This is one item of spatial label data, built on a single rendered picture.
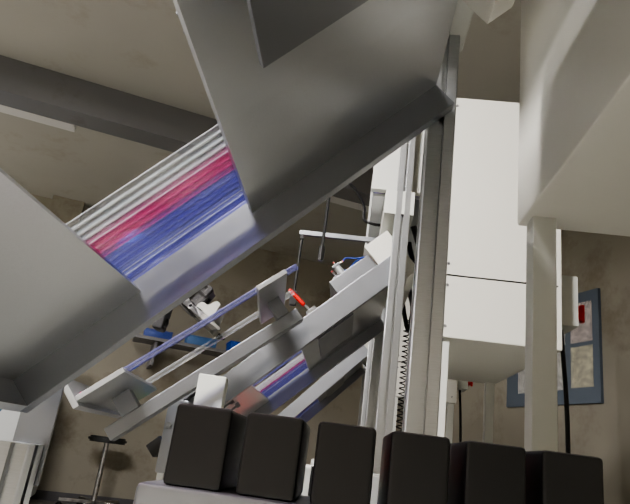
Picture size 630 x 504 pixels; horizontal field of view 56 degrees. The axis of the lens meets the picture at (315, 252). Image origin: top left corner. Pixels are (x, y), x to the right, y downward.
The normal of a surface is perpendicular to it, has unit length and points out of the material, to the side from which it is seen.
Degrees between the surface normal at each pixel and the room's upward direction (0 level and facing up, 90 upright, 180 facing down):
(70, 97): 90
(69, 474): 90
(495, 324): 90
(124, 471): 90
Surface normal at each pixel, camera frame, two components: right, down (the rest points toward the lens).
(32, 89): 0.35, -0.26
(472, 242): -0.04, -0.33
